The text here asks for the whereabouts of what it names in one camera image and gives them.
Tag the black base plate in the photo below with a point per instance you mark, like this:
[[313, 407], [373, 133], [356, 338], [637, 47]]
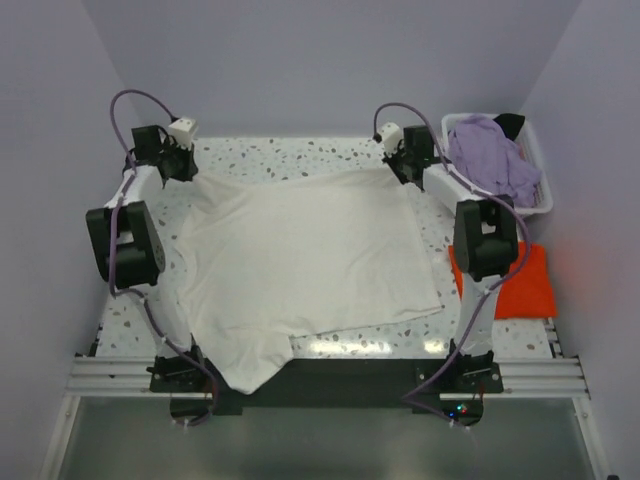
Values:
[[326, 383]]

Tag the lilac t shirt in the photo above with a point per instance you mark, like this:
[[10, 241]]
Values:
[[482, 153]]

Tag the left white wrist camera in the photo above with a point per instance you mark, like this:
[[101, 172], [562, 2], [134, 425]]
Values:
[[183, 130]]

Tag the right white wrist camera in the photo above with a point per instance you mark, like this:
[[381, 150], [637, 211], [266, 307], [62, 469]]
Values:
[[389, 136]]

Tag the black garment in basket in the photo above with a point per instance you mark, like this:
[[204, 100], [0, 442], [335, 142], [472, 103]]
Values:
[[511, 124]]

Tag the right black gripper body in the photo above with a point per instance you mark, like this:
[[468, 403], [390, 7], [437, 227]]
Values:
[[398, 161]]

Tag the white t shirt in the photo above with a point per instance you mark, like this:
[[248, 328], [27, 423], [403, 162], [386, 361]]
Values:
[[269, 262]]

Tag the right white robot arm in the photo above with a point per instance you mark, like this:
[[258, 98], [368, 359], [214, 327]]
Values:
[[479, 217]]

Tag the aluminium rail frame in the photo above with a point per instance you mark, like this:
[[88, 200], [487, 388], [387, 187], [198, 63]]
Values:
[[529, 354]]

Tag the folded orange t shirt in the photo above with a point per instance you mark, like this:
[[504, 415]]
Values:
[[527, 293]]

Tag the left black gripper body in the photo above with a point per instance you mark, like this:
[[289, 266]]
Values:
[[179, 161]]

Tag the white laundry basket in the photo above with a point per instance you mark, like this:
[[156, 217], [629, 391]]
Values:
[[530, 151]]

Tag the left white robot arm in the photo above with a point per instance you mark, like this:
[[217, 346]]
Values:
[[130, 255]]

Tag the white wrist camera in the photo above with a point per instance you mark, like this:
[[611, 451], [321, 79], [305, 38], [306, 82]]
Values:
[[389, 136], [183, 130]]

